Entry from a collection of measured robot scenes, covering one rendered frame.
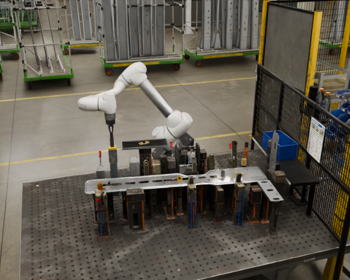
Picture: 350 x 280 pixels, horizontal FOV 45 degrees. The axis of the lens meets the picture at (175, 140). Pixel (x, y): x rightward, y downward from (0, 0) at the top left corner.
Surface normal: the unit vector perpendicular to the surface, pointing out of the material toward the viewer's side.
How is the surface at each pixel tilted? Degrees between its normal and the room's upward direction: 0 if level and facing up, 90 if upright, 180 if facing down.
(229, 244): 0
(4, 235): 0
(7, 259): 0
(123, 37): 86
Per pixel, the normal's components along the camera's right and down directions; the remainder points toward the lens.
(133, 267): 0.00, -0.91
